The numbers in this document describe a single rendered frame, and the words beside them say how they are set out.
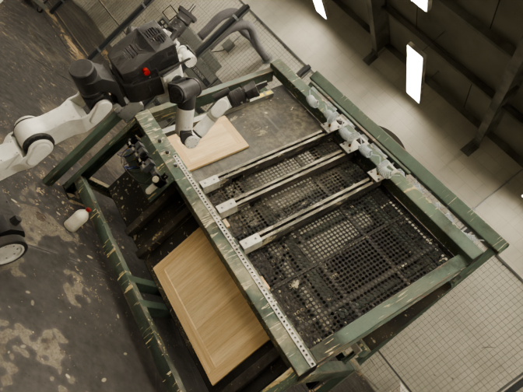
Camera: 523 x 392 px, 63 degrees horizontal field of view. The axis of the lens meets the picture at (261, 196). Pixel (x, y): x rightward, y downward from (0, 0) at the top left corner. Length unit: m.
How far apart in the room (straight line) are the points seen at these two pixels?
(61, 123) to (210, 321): 1.44
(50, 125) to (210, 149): 1.21
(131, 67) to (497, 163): 6.77
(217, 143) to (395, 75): 5.87
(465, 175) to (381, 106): 1.91
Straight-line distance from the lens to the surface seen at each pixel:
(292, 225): 2.60
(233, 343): 2.68
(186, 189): 2.80
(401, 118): 8.20
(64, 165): 3.40
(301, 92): 3.45
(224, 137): 3.16
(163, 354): 2.67
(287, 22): 9.55
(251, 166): 2.88
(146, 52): 2.16
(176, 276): 2.95
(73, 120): 2.25
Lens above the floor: 1.47
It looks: 6 degrees down
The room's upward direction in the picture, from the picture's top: 49 degrees clockwise
